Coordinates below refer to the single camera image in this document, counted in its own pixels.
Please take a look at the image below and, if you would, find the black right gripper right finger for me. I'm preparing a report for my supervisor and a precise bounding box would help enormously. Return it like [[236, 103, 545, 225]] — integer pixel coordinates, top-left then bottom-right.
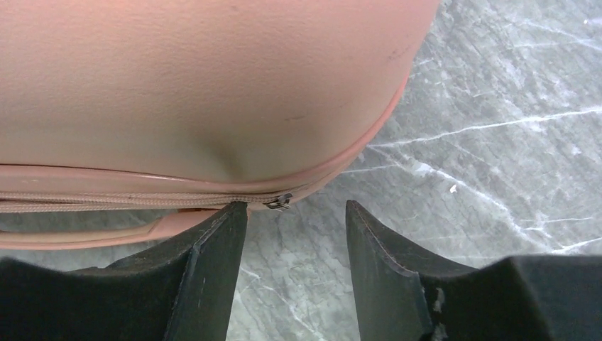
[[346, 200, 601, 340]]

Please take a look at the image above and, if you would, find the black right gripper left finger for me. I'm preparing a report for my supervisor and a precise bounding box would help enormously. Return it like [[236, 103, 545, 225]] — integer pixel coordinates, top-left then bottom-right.
[[1, 202, 248, 340]]

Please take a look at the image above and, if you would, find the pink hard-shell suitcase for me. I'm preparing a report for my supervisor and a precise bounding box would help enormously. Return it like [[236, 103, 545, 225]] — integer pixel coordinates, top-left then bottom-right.
[[1, 1, 439, 250]]

